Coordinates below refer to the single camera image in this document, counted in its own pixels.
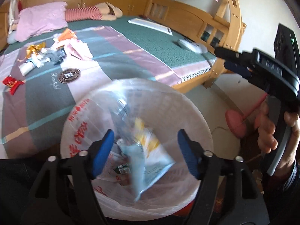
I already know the bin with white plastic liner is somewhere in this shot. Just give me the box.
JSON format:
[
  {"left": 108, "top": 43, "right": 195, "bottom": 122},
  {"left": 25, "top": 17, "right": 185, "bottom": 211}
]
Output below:
[{"left": 59, "top": 78, "right": 214, "bottom": 219}]

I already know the wooden bed frame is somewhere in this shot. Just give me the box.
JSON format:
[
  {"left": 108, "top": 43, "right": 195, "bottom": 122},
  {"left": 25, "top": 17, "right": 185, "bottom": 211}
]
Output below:
[{"left": 0, "top": 0, "right": 247, "bottom": 95}]

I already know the pink handled plastic tool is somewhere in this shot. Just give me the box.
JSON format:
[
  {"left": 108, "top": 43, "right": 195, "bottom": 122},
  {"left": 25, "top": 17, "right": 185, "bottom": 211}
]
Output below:
[{"left": 224, "top": 93, "right": 268, "bottom": 139}]

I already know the orange packet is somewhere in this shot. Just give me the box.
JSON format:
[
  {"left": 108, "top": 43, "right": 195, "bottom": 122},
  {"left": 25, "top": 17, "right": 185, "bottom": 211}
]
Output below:
[{"left": 57, "top": 28, "right": 78, "bottom": 42}]

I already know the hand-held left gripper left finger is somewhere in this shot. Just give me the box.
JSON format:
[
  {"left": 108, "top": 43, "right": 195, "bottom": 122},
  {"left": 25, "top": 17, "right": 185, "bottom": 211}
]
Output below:
[{"left": 20, "top": 129, "right": 115, "bottom": 225}]

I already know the person's right forearm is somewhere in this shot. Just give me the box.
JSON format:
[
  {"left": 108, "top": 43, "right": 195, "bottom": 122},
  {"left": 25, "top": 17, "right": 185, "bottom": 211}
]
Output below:
[{"left": 265, "top": 159, "right": 300, "bottom": 225}]

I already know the white flat frame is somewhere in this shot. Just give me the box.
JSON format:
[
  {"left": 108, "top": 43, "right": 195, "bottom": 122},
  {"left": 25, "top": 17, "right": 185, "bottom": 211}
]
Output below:
[{"left": 127, "top": 17, "right": 173, "bottom": 36}]

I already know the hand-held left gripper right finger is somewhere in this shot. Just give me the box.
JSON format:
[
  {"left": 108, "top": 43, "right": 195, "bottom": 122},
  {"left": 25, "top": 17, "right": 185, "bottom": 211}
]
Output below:
[{"left": 177, "top": 129, "right": 270, "bottom": 225}]

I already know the person's dark clothing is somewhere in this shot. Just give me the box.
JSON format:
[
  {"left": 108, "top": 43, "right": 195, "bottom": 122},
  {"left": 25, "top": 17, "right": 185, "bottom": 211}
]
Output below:
[{"left": 0, "top": 158, "right": 71, "bottom": 225}]

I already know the grey crumpled cloth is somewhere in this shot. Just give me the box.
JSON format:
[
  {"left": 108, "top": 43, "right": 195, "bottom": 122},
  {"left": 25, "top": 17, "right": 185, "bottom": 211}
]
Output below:
[{"left": 44, "top": 49, "right": 66, "bottom": 65}]

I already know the white tube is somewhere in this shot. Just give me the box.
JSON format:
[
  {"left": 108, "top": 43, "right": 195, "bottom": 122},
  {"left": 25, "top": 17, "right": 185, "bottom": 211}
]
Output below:
[{"left": 18, "top": 56, "right": 44, "bottom": 76}]

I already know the red wrapper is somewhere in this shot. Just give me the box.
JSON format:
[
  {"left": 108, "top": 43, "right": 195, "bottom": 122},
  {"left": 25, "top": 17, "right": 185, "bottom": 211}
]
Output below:
[{"left": 2, "top": 75, "right": 25, "bottom": 96}]

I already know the wooden bunk ladder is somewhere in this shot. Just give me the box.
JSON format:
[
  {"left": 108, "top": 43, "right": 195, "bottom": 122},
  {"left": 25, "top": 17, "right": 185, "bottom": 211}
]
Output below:
[{"left": 203, "top": 0, "right": 247, "bottom": 88}]

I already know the person's right hand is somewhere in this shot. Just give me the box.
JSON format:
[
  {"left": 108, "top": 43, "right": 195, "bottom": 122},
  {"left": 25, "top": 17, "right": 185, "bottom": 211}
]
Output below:
[{"left": 257, "top": 100, "right": 300, "bottom": 177}]

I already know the striped plush toy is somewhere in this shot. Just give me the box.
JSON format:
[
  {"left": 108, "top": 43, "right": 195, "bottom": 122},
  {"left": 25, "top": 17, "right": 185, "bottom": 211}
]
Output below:
[{"left": 65, "top": 2, "right": 124, "bottom": 22}]

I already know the light blue packet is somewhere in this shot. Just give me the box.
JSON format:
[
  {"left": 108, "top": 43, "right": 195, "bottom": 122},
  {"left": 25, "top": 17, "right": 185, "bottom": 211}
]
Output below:
[{"left": 117, "top": 142, "right": 176, "bottom": 202}]

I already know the green woven bed mat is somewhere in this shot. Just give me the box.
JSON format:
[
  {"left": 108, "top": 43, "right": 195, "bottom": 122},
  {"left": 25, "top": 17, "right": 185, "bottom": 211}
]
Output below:
[{"left": 0, "top": 16, "right": 218, "bottom": 90}]

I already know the white oval device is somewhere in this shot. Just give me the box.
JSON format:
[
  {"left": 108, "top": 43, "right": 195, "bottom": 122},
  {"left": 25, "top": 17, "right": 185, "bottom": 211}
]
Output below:
[{"left": 177, "top": 38, "right": 208, "bottom": 54}]

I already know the pink pillow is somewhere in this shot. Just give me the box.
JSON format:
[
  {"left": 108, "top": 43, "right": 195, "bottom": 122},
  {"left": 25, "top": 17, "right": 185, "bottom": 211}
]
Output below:
[{"left": 16, "top": 1, "right": 69, "bottom": 42}]

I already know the gold foil wrapper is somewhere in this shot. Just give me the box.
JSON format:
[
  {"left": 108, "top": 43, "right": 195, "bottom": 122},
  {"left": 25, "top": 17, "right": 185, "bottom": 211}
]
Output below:
[{"left": 25, "top": 42, "right": 47, "bottom": 58}]

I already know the small dark green packet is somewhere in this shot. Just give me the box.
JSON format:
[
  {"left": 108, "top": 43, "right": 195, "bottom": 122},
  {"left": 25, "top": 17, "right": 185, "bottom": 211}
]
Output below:
[{"left": 113, "top": 163, "right": 131, "bottom": 174}]

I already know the plaid bedsheet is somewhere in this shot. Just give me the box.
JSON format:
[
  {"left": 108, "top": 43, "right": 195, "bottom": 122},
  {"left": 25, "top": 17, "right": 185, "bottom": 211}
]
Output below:
[{"left": 0, "top": 26, "right": 184, "bottom": 160}]

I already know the yellow and white wrapper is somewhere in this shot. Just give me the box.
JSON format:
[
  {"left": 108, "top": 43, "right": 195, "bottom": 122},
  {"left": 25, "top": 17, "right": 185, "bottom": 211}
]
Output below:
[{"left": 134, "top": 118, "right": 163, "bottom": 155}]

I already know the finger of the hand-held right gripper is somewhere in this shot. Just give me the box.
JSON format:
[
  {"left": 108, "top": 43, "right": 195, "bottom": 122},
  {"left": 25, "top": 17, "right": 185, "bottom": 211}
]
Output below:
[
  {"left": 215, "top": 47, "right": 255, "bottom": 64},
  {"left": 223, "top": 61, "right": 253, "bottom": 79}
]

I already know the pale blue pillow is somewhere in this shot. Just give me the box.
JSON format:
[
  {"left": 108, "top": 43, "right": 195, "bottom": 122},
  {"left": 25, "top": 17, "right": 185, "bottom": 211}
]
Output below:
[{"left": 7, "top": 31, "right": 18, "bottom": 44}]

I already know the pink and white plastic wrapper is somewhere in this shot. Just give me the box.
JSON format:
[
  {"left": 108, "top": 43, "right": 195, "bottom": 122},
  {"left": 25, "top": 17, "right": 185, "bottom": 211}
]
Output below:
[{"left": 64, "top": 38, "right": 93, "bottom": 61}]

